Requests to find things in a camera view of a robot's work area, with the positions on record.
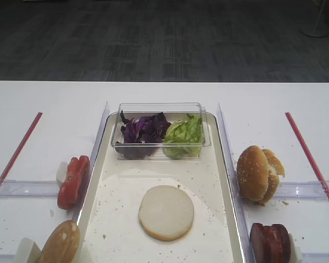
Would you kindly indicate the bun bottom slice white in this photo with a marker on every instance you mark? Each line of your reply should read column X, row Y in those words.
column 166, row 213

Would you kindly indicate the green lettuce leaves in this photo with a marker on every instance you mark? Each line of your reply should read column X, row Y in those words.
column 186, row 132

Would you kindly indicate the tomato slices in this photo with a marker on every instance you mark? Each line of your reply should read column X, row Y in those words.
column 71, row 190

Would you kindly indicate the meat patty slices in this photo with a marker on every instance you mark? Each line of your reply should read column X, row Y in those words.
column 270, row 243

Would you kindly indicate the clear plastic container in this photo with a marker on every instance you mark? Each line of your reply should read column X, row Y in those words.
column 172, row 111

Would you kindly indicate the purple cabbage leaves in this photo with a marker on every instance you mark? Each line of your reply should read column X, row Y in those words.
column 148, row 129

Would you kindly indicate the right clear long divider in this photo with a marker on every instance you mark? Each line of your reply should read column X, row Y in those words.
column 245, row 248

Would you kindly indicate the clear long divider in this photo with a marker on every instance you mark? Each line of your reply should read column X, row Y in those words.
column 245, row 248
column 93, row 157

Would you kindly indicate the silver metal tray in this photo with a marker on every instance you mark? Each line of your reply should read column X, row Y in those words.
column 110, row 228

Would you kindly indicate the sesame bun top outer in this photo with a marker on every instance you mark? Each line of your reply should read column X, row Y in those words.
column 252, row 173

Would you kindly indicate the sesame bun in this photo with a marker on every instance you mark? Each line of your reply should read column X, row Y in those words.
column 252, row 173
column 276, row 169

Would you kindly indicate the sesame bun top inner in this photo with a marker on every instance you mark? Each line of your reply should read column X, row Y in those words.
column 276, row 169

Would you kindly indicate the left clear long divider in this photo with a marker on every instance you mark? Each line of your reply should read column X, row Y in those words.
column 93, row 157

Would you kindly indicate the right red strip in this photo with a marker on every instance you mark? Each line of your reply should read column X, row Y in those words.
column 308, row 154

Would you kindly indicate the red strip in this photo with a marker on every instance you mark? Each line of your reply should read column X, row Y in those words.
column 20, row 147
column 308, row 154

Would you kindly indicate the bun bottom slice remaining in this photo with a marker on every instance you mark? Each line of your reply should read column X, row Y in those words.
column 62, row 244

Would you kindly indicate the left red strip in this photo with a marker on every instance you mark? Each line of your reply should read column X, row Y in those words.
column 20, row 147

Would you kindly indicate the white stand base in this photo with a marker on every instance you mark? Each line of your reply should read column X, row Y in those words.
column 318, row 30

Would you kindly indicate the white pusher block tomato rail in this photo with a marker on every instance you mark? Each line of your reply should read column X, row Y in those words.
column 61, row 173

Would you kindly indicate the clear rail under tomatoes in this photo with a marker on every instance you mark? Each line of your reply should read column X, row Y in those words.
column 36, row 189

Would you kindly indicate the clear rail under buns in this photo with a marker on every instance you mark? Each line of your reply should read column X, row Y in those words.
column 312, row 190

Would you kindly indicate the white pusher block patty rail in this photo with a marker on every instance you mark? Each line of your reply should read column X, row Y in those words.
column 296, row 254

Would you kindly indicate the white pusher block bottom rail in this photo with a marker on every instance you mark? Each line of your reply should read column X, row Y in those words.
column 27, row 252

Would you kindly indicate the clear rail under patties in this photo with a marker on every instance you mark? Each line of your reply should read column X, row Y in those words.
column 315, row 257

